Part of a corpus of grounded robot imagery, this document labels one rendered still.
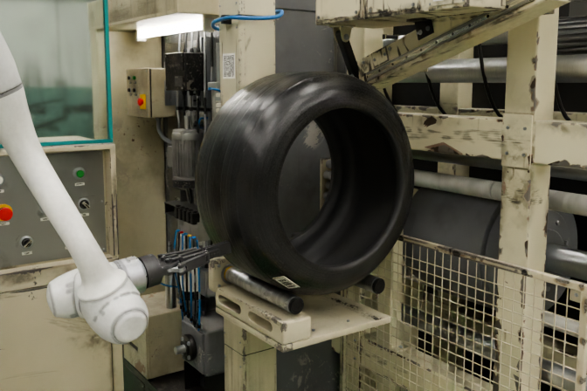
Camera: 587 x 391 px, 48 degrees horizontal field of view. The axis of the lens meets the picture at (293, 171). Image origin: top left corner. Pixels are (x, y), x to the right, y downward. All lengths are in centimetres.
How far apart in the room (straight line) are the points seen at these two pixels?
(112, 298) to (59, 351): 92
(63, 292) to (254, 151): 53
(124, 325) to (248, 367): 87
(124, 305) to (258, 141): 50
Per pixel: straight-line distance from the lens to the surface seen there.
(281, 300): 170
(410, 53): 193
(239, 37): 194
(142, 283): 154
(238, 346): 212
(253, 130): 156
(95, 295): 135
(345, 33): 207
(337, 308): 196
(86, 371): 230
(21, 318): 218
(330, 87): 165
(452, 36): 183
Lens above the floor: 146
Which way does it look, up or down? 8 degrees down
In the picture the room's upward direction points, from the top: straight up
